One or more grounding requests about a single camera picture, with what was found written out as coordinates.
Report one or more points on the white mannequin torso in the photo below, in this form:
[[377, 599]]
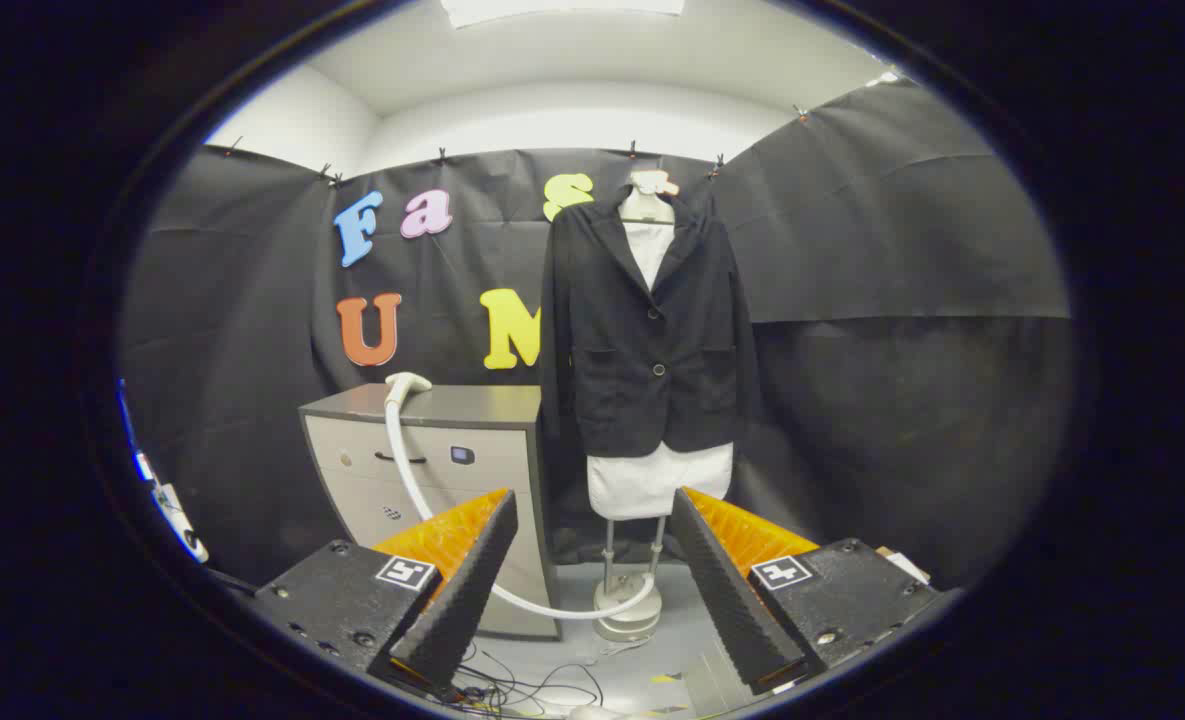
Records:
[[652, 480]]

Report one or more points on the ceiling light panel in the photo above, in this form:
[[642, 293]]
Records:
[[562, 8], [884, 77]]

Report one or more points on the black backdrop cloth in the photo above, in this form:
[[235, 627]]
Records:
[[902, 250]]

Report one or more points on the white garment steamer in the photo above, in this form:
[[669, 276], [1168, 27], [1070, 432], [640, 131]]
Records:
[[407, 383]]

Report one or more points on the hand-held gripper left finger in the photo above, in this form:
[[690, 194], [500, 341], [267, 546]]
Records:
[[467, 590]]

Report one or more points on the black blazer jacket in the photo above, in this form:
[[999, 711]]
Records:
[[632, 340]]

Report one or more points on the white object with black print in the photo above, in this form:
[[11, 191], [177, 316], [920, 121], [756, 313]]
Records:
[[177, 510]]

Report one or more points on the metal mannequin stand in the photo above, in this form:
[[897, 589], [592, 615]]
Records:
[[627, 615]]

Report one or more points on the small cardboard box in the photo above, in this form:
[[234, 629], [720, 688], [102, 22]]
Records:
[[902, 565]]

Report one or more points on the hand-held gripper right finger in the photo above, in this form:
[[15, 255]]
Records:
[[727, 600]]

